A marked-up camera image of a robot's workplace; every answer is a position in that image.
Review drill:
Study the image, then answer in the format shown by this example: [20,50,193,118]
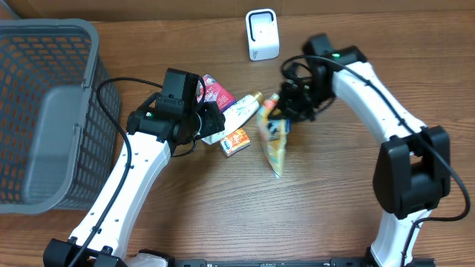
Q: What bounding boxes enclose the dark grey plastic basket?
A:
[1,19,121,214]

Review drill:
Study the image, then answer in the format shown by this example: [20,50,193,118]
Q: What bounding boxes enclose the small orange white box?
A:
[220,128,251,156]

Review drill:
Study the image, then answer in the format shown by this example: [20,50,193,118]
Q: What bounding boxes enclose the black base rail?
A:
[170,257,368,267]

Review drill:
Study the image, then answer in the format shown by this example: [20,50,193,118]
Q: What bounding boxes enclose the white barcode scanner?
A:
[245,8,280,61]

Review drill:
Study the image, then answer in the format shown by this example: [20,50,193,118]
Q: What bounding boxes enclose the yellow snack bag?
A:
[256,93,290,178]

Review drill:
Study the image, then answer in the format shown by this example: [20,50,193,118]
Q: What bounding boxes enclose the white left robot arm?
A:
[43,68,225,266]

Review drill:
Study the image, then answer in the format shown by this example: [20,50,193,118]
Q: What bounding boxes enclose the white green tube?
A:
[202,91,264,145]

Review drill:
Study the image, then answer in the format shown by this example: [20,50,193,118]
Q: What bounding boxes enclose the purple red tissue pack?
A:
[197,74,237,112]

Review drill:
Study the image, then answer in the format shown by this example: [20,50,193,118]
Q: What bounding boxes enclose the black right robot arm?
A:
[268,34,451,266]

